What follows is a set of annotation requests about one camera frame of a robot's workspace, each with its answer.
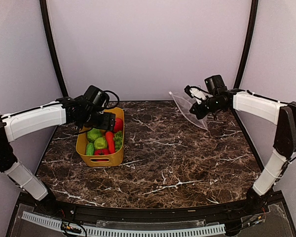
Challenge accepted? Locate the black frame post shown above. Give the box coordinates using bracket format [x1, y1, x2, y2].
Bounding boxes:
[39, 0, 69, 97]
[232, 0, 259, 89]

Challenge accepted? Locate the yellow plastic basket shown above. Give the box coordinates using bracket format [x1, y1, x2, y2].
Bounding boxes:
[76, 107, 125, 167]

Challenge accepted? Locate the left black frame post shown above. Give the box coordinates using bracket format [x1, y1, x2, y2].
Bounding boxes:
[39, 0, 69, 97]

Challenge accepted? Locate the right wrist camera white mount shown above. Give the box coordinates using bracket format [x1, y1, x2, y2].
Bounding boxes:
[184, 85, 209, 105]

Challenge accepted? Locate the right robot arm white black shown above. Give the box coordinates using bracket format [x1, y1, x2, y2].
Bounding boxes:
[185, 75, 296, 214]

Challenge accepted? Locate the orange carrot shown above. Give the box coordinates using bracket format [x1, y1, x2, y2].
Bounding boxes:
[105, 131, 115, 154]

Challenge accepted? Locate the white slotted cable duct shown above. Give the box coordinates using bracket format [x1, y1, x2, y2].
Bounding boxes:
[21, 211, 226, 237]

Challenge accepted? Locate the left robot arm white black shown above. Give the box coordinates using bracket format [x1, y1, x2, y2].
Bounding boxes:
[0, 85, 119, 215]

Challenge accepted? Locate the green cucumber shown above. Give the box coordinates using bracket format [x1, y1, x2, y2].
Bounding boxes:
[85, 143, 95, 156]

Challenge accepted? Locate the clear zip top bag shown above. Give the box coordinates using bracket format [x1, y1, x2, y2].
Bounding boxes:
[169, 91, 208, 130]

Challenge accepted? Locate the red apple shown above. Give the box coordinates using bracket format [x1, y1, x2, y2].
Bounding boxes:
[113, 118, 124, 133]

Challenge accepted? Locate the green cabbage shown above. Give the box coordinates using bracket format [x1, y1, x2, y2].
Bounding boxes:
[86, 128, 102, 143]
[94, 137, 108, 150]

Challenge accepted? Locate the red tomato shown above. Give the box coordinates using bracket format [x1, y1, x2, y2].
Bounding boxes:
[92, 149, 110, 162]

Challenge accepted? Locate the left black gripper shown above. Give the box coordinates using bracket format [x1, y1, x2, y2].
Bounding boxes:
[83, 109, 116, 130]

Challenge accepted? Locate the black front rail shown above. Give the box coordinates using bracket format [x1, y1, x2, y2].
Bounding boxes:
[19, 197, 284, 225]

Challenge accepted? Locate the right black frame post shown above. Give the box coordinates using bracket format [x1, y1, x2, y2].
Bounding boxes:
[232, 0, 259, 89]

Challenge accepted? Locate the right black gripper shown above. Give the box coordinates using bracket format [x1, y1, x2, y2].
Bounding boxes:
[190, 94, 224, 119]

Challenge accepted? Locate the green grapes bunch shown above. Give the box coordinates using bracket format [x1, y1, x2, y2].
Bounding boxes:
[113, 131, 123, 152]

